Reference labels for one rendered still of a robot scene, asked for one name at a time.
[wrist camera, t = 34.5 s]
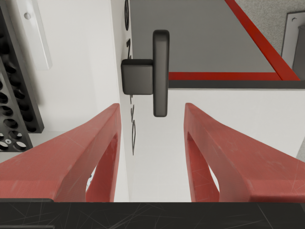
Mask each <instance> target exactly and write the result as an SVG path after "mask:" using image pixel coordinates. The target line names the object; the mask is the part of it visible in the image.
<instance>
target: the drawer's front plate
mask: <svg viewBox="0 0 305 229"><path fill-rule="evenodd" d="M81 5H82V11H83V17H84V26H85V31H86V37H87V43H88V50H89V58H90V64H91V70H92V76H93V84H94V90H95V96H96V102H97V108H98V114H99V113H100V112H102V111H103V110H105V109H106V108H108V107H109V106H110V105H112V104H113V103H119V104H120V112H121V123H122V131H121V144H120V157H119V165H118V175H117V182H116V189H115V196H114V202H131V198H132V189H133V176H134V167H135V158H136V148H137V127H136V110H135V95H133V97H131V101H132V104H131V102H130V95H125V94H124V92H123V84H122V72H121V64H122V61H123V60H124V59H128V50H129V46H128V47H127V41H128V40H129V39H130V40H131V45H130V54H129V57H130V55H131V57H132V59H133V51H132V34H131V17H130V0H128V6H129V27H128V31H126V26H125V12H124V10H125V0H81ZM133 105H134V113H133V120H135V129H136V137H135V146H134V154H133V146H132V130H133V122H132V116H131V108H132V111H133Z"/></svg>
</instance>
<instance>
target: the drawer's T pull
mask: <svg viewBox="0 0 305 229"><path fill-rule="evenodd" d="M169 45H170V34H169V31H168V30H154V32H153V35H152V59H124V60H123V61H122V64H121V72H122V84H123V92H124V94H125V95H152V94H153V115H154V116H155V117H166V116H167V104H168V75H169Z"/></svg>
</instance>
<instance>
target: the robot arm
mask: <svg viewBox="0 0 305 229"><path fill-rule="evenodd" d="M183 130H184V143H185V156H186V164H187V174H188V181H189V188H190V196H191V202H114V196H115V189H116V182H117V175H118V165H119V157H120V144H121V131H122V123H121V112H120V104H119V103H113V104H112V105H110V106H109V107H108V108H106V109H105V110H103V111H102V112H100V113H99V114H98V115H96V116H95V117H93V118H92V119H90V120H89V121H87V122H86V123H84V124H82V125H80V126H78V127H76V128H74V129H71V130H69V131H67V132H65V133H63V134H61V135H59V136H57V137H54V138H52V139H50V140H48V141H46V142H44V143H42V144H40V145H37V146H35V147H33V148H31V149H29V150H27V151H25V152H23V153H21V154H19V155H17V156H14V157H12V158H10V159H8V160H6V161H4V162H2V163H0V229H305V162H303V161H301V160H299V159H296V158H294V157H292V156H290V155H288V154H286V153H284V152H281V151H279V150H277V149H275V148H273V147H271V146H269V145H266V144H264V143H262V142H260V141H258V140H256V139H254V138H252V137H250V136H248V135H245V134H243V133H241V132H239V131H237V130H235V129H233V128H230V127H228V126H226V125H224V124H222V123H220V122H218V121H217V120H215V119H214V118H212V117H211V116H210V115H208V114H207V113H205V112H204V111H202V110H201V109H200V108H198V107H196V106H195V105H194V104H192V103H186V104H185V112H184V123H183ZM95 167H96V169H95ZM209 167H210V168H211V170H212V172H213V173H214V175H215V177H216V179H217V181H218V185H219V190H218V188H217V186H216V184H215V182H214V180H213V178H212V175H211V172H210V169H209ZM94 169H95V172H94V175H93V178H92V181H91V183H90V185H89V187H88V189H87V191H86V187H87V182H88V179H89V178H90V176H91V174H92V172H93V171H94Z"/></svg>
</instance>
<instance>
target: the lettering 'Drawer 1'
mask: <svg viewBox="0 0 305 229"><path fill-rule="evenodd" d="M127 11H128V13H127ZM124 12H125V26H126V31H128V27H129V6H128V0H125V10H124ZM130 45H131V40H130V39H129V40H128V41H127V47H128V46H129V50H128V59H132V57H131V55H130V57H129V54H130ZM131 97H133V95H130V102H131V104H132V101H131ZM133 113H134V105H133V111H132V108H131V116H132V122H133V128H135V120H133ZM135 137H136V129H135V136H134V144H133V130H132V146H133V154H134V146H135Z"/></svg>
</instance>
